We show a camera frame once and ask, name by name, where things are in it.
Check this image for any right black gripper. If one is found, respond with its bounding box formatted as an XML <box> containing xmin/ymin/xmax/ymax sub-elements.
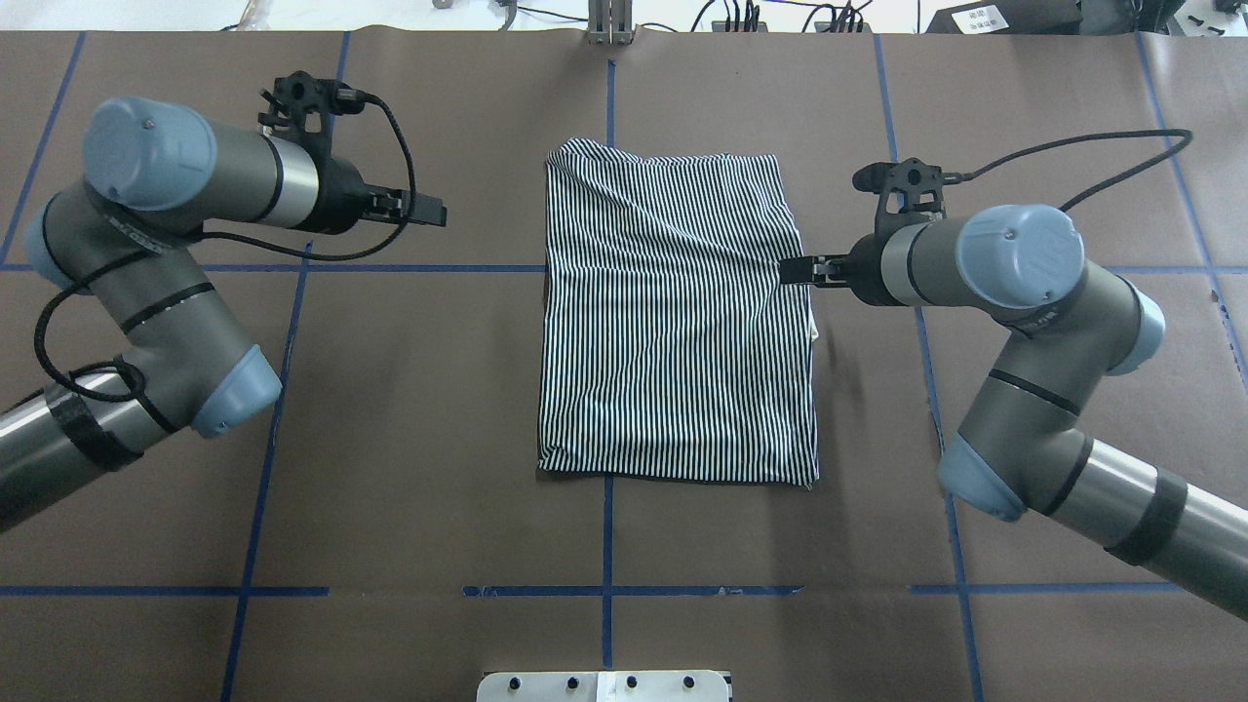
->
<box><xmin>780</xmin><ymin>254</ymin><xmax>850</xmax><ymax>289</ymax></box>

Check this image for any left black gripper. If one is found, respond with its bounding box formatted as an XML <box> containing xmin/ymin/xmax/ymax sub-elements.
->
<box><xmin>364</xmin><ymin>189</ymin><xmax>449</xmax><ymax>227</ymax></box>

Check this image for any striped polo shirt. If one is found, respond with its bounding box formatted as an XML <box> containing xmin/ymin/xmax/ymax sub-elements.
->
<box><xmin>538</xmin><ymin>137</ymin><xmax>820</xmax><ymax>488</ymax></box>

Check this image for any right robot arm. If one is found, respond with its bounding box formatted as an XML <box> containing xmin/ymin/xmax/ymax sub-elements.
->
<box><xmin>778</xmin><ymin>205</ymin><xmax>1247</xmax><ymax>618</ymax></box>

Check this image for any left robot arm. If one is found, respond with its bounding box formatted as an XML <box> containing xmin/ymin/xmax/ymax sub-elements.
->
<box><xmin>1</xmin><ymin>72</ymin><xmax>449</xmax><ymax>530</ymax></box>

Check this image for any black box with label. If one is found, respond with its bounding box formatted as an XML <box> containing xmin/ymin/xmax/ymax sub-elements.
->
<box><xmin>922</xmin><ymin>1</ymin><xmax>1083</xmax><ymax>36</ymax></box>

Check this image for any brown paper table cover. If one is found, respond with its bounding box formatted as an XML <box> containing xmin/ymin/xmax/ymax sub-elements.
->
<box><xmin>2</xmin><ymin>27</ymin><xmax>1246</xmax><ymax>701</ymax></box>

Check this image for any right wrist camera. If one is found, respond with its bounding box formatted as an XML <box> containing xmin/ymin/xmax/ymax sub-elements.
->
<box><xmin>851</xmin><ymin>157</ymin><xmax>968</xmax><ymax>227</ymax></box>

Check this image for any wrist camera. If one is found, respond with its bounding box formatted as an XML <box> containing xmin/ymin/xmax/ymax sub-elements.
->
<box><xmin>851</xmin><ymin>157</ymin><xmax>968</xmax><ymax>227</ymax></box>
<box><xmin>255</xmin><ymin>71</ymin><xmax>374</xmax><ymax>137</ymax></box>

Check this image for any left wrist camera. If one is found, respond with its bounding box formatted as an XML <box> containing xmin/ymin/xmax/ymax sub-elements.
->
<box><xmin>255</xmin><ymin>71</ymin><xmax>374</xmax><ymax>137</ymax></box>

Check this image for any aluminium frame post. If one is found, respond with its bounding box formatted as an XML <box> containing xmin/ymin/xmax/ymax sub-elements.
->
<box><xmin>585</xmin><ymin>0</ymin><xmax>636</xmax><ymax>46</ymax></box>

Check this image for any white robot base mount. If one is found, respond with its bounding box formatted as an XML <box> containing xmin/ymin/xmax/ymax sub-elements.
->
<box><xmin>475</xmin><ymin>668</ymin><xmax>734</xmax><ymax>701</ymax></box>

